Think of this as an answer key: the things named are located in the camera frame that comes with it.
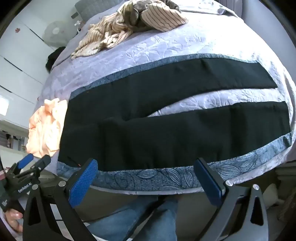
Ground dark cloth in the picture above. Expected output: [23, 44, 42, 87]
[45, 46, 66, 74]

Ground grey crumpled garment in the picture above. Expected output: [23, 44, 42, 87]
[124, 0, 182, 26]

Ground white fan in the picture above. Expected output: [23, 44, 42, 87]
[44, 21, 70, 45]

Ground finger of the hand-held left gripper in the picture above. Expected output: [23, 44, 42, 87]
[16, 154, 34, 170]
[30, 155, 51, 173]

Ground cream striped cloth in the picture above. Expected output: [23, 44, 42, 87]
[71, 0, 189, 60]

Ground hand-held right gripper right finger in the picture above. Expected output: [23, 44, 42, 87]
[193, 158, 270, 241]

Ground black pants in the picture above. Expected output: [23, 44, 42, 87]
[57, 54, 291, 172]

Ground white wardrobe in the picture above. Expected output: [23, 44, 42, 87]
[0, 0, 78, 130]

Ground person's left hand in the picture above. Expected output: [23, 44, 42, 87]
[6, 207, 25, 232]

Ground person's legs in jeans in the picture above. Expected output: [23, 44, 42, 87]
[86, 197, 179, 241]

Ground peach cloth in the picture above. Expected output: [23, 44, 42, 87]
[26, 98, 68, 158]

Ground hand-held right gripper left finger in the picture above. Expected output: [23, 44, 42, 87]
[22, 158, 99, 241]

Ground lavender embossed bedspread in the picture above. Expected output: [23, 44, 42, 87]
[25, 0, 294, 193]

